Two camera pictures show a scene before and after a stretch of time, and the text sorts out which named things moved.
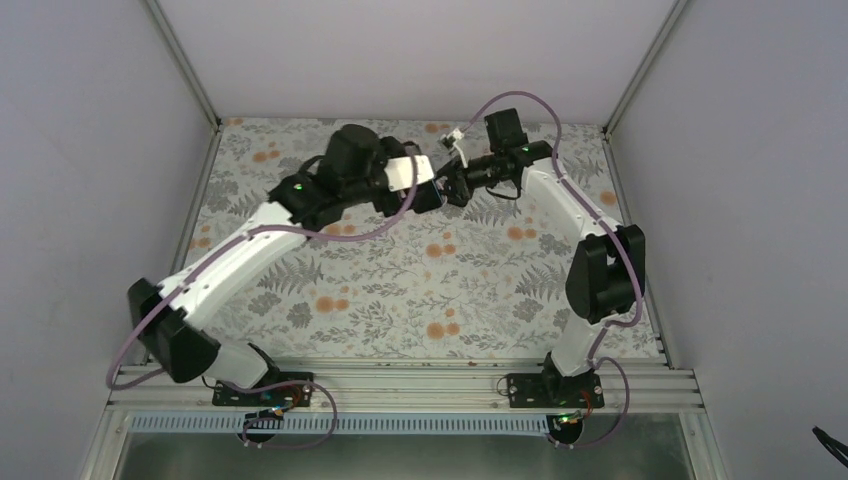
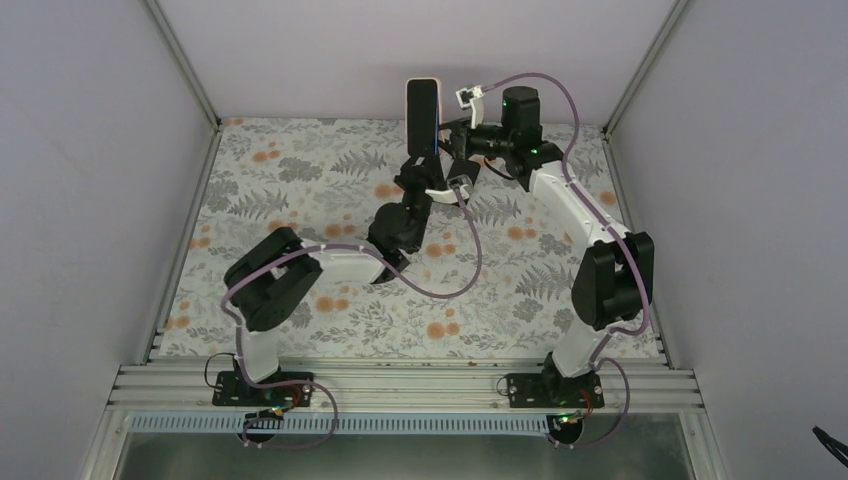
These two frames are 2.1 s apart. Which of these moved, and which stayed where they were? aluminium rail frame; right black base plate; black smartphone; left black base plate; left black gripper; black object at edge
Moved: left black gripper; black smartphone
Stayed: black object at edge; left black base plate; right black base plate; aluminium rail frame
